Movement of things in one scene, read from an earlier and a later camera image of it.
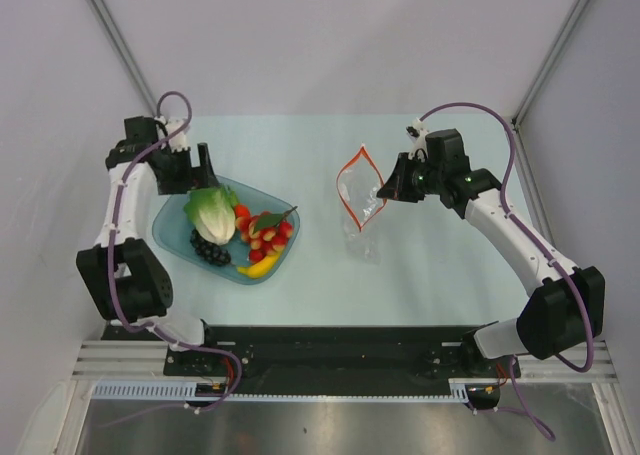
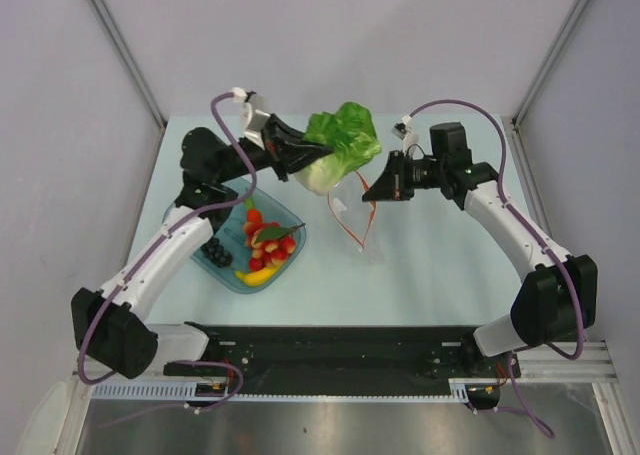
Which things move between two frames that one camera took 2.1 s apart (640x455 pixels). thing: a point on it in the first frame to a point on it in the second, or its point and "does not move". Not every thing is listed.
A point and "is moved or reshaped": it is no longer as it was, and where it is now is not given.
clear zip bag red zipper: (358, 185) is moved or reshaped
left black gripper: (195, 178) to (285, 148)
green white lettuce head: (211, 210) is moved or reshaped
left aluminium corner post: (105, 16) does not move
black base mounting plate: (332, 357) does not move
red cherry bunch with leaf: (265, 232) is moved or reshaped
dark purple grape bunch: (213, 253) does not move
